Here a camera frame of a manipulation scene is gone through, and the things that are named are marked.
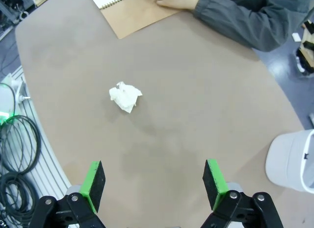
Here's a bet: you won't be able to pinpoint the left forearm grey sleeve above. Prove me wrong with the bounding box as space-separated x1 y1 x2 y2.
193 0 292 52

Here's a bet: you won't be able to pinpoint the spiral notebook brown cover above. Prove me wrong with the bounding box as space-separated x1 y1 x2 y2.
87 0 184 40

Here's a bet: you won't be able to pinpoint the grey equipment rack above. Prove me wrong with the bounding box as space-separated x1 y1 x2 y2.
0 0 34 39

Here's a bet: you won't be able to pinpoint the seated person grey jacket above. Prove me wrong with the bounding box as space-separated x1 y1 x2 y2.
208 0 314 44

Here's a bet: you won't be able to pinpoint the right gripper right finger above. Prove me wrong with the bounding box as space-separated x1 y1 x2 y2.
202 158 283 228

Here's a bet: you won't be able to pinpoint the white cable bracket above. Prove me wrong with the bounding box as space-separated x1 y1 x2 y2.
11 77 31 101

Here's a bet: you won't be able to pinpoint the black wooden blocks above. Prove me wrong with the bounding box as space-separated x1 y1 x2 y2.
295 19 314 74

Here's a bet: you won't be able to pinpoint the white round trash can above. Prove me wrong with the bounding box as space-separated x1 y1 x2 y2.
265 129 314 193

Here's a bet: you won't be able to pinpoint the black cable coil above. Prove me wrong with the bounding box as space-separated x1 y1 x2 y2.
0 172 41 228
0 114 42 175

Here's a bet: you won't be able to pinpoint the white paper ball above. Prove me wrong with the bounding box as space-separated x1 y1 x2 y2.
108 81 143 114

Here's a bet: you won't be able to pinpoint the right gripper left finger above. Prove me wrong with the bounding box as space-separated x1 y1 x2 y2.
30 160 108 228

